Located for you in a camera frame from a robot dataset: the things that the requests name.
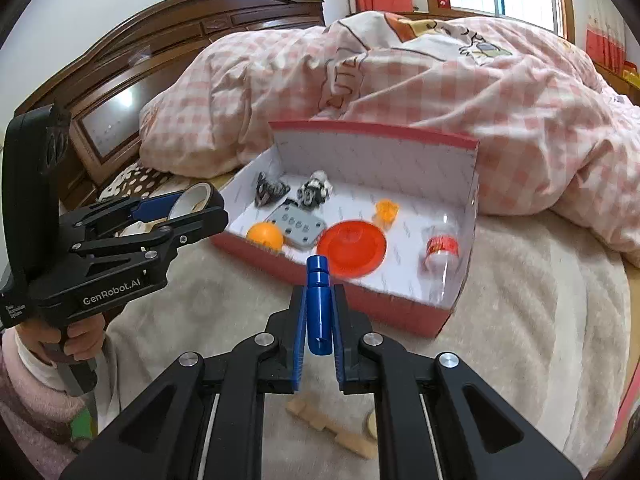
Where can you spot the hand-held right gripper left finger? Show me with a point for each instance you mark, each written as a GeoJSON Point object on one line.
{"type": "Point", "coordinates": [299, 340]}

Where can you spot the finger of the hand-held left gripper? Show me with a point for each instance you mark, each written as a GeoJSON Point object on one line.
{"type": "Point", "coordinates": [200, 222]}
{"type": "Point", "coordinates": [155, 206]}

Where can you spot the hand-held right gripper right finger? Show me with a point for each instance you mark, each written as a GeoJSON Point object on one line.
{"type": "Point", "coordinates": [340, 345]}

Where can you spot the black tape roll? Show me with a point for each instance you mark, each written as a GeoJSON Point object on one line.
{"type": "Point", "coordinates": [197, 191]}

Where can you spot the blue pen with metal clip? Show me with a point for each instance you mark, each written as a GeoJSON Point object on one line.
{"type": "Point", "coordinates": [319, 305]}

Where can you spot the red cardboard box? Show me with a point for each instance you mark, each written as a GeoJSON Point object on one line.
{"type": "Point", "coordinates": [390, 305]}

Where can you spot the orange ball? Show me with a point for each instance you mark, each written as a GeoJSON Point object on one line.
{"type": "Point", "coordinates": [265, 236]}

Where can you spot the red plastic lid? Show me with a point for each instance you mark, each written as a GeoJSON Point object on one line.
{"type": "Point", "coordinates": [350, 247]}

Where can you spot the grey plate with holes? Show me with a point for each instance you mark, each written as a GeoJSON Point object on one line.
{"type": "Point", "coordinates": [300, 225]}

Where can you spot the white black toy robot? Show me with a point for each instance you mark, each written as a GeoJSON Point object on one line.
{"type": "Point", "coordinates": [315, 190]}

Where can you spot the translucent orange toy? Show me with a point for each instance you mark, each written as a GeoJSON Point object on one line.
{"type": "Point", "coordinates": [386, 212]}

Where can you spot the clear bottle with red label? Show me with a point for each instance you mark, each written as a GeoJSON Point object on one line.
{"type": "Point", "coordinates": [442, 247]}

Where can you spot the person's left forearm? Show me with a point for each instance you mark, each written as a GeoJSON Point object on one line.
{"type": "Point", "coordinates": [30, 410]}

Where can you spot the person's left hand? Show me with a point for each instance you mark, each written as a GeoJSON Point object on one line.
{"type": "Point", "coordinates": [85, 340]}

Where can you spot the brown dotted bed sheet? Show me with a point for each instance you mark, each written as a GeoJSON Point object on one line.
{"type": "Point", "coordinates": [130, 180]}

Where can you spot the round wooden piece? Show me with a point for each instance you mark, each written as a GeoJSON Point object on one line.
{"type": "Point", "coordinates": [371, 425]}

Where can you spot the wooden cross-shaped block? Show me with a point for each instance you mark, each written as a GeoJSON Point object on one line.
{"type": "Point", "coordinates": [345, 440]}

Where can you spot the dark wooden headboard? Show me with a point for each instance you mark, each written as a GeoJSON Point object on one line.
{"type": "Point", "coordinates": [150, 35]}

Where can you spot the white fleece blanket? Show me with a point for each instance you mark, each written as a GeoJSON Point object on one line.
{"type": "Point", "coordinates": [525, 335]}

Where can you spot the pink checkered quilt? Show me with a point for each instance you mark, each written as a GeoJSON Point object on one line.
{"type": "Point", "coordinates": [500, 110]}

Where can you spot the dark wooden desk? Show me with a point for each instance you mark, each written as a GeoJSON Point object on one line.
{"type": "Point", "coordinates": [617, 82]}

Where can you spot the yellow toy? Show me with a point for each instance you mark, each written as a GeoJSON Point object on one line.
{"type": "Point", "coordinates": [631, 71]}

